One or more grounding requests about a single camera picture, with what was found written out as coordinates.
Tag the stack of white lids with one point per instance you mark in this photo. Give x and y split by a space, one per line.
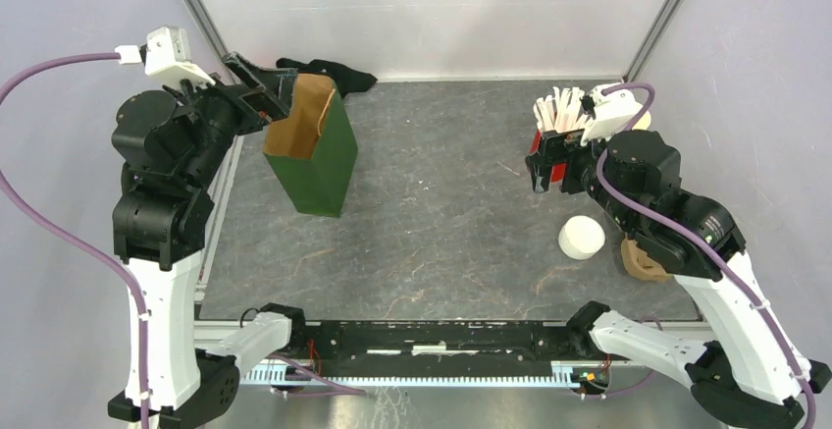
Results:
581 237

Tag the black cloth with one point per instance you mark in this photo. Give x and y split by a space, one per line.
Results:
347 80

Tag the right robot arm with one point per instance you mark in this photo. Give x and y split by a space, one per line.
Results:
749 375

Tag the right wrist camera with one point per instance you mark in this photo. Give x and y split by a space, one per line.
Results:
606 110

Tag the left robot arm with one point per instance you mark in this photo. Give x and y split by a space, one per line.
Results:
173 142

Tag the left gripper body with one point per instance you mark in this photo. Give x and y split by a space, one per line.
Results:
222 107

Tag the red cup holder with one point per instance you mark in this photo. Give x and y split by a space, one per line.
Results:
536 144

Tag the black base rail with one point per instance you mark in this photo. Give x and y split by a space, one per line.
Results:
450 348

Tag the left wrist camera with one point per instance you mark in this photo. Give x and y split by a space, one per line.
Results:
166 58

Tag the brown cardboard cup carrier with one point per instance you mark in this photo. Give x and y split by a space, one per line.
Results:
639 265

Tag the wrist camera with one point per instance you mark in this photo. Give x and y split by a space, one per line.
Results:
606 110
166 58

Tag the green paper bag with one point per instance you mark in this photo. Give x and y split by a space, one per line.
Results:
313 151

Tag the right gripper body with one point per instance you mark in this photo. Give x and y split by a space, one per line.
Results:
580 159

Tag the stack of paper cups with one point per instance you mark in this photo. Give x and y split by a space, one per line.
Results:
644 122

